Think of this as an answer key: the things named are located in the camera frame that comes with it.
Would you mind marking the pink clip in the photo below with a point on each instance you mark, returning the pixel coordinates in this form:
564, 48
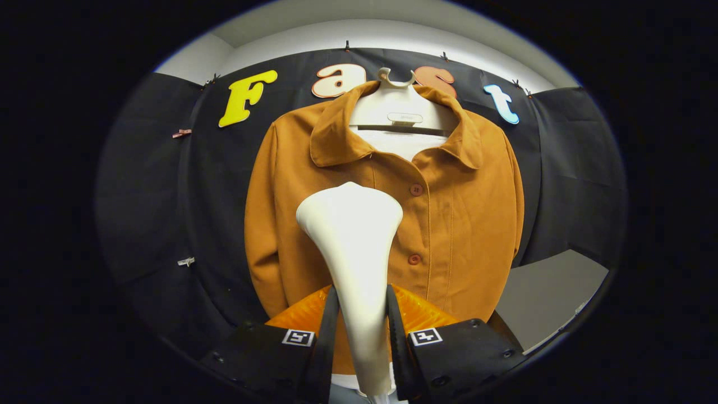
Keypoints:
182, 133

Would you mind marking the black backdrop cloth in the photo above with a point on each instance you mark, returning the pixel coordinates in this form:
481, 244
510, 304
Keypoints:
151, 196

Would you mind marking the row of black cloth clips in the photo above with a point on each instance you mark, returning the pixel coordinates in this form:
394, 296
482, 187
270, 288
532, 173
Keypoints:
347, 46

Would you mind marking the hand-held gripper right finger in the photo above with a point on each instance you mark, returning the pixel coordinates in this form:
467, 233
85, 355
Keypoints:
399, 348

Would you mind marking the white garment steamer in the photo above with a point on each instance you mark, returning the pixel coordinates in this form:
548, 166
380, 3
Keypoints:
353, 235

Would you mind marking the white clip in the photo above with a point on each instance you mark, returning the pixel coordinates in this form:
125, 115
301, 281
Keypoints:
185, 261

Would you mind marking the white mannequin torso stand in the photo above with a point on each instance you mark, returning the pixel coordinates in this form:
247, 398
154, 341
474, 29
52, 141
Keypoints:
392, 106

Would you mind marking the grey topped white cabinet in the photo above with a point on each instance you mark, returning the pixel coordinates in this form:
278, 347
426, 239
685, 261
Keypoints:
549, 292

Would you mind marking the orange button-up shirt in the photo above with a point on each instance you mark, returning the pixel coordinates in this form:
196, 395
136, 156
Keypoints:
465, 224

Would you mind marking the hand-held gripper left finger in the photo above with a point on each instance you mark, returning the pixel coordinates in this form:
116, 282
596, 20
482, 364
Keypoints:
327, 348

